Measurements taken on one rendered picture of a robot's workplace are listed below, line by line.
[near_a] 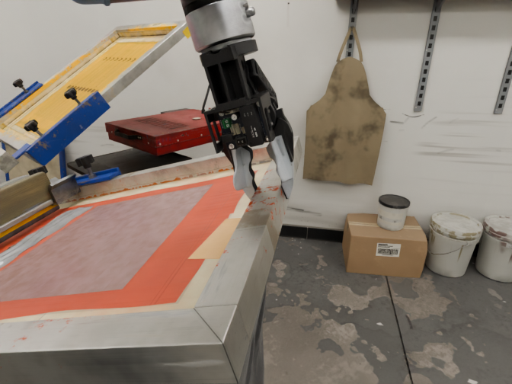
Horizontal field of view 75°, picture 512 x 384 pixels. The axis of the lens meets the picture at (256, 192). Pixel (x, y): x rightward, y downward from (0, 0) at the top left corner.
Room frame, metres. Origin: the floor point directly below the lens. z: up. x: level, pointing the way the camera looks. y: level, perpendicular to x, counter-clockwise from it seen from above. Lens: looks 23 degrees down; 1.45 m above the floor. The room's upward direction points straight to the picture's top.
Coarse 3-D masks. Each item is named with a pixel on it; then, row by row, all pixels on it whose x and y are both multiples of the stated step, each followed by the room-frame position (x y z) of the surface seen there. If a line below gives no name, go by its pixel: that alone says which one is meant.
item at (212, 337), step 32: (192, 160) 0.77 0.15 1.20; (224, 160) 0.73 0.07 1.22; (256, 160) 0.72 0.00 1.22; (96, 192) 0.80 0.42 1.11; (256, 192) 0.44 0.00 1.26; (256, 224) 0.33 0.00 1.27; (224, 256) 0.28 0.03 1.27; (256, 256) 0.27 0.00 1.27; (224, 288) 0.22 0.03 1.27; (256, 288) 0.24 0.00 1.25; (64, 320) 0.23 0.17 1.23; (96, 320) 0.22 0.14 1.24; (128, 320) 0.21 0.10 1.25; (160, 320) 0.20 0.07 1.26; (192, 320) 0.19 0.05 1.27; (224, 320) 0.18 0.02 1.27; (0, 352) 0.20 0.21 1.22; (32, 352) 0.20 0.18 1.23; (64, 352) 0.19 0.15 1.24; (96, 352) 0.18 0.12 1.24; (128, 352) 0.18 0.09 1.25; (160, 352) 0.17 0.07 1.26; (192, 352) 0.17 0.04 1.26; (224, 352) 0.16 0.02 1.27
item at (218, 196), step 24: (168, 192) 0.67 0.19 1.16; (192, 192) 0.63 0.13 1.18; (216, 192) 0.59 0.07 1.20; (240, 192) 0.55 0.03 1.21; (48, 216) 0.72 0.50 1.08; (96, 216) 0.62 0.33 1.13; (120, 216) 0.58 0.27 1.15; (144, 216) 0.55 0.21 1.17; (168, 216) 0.52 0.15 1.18; (192, 216) 0.49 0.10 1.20; (48, 240) 0.55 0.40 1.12
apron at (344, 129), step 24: (360, 48) 2.31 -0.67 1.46; (336, 72) 2.34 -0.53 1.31; (360, 72) 2.31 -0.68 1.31; (336, 96) 2.33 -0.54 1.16; (360, 96) 2.31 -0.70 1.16; (312, 120) 2.36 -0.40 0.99; (336, 120) 2.34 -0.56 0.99; (360, 120) 2.29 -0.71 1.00; (384, 120) 2.26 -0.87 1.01; (312, 144) 2.35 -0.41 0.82; (336, 144) 2.33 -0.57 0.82; (360, 144) 2.29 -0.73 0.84; (312, 168) 2.35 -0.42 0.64; (336, 168) 2.33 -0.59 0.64; (360, 168) 2.30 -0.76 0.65
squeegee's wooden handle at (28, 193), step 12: (24, 180) 0.70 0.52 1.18; (36, 180) 0.72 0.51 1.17; (48, 180) 0.75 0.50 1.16; (0, 192) 0.64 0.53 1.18; (12, 192) 0.66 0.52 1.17; (24, 192) 0.68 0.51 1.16; (36, 192) 0.71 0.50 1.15; (48, 192) 0.73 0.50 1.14; (0, 204) 0.62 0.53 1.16; (12, 204) 0.64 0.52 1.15; (24, 204) 0.67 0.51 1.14; (36, 204) 0.69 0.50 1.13; (0, 216) 0.61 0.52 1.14; (12, 216) 0.63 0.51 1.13
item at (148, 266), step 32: (192, 224) 0.46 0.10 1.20; (32, 256) 0.49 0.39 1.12; (64, 256) 0.45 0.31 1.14; (96, 256) 0.42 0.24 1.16; (128, 256) 0.40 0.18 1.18; (160, 256) 0.38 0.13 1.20; (0, 288) 0.39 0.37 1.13; (32, 288) 0.37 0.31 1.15; (64, 288) 0.35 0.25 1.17; (96, 288) 0.33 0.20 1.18; (128, 288) 0.31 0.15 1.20; (160, 288) 0.30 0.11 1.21
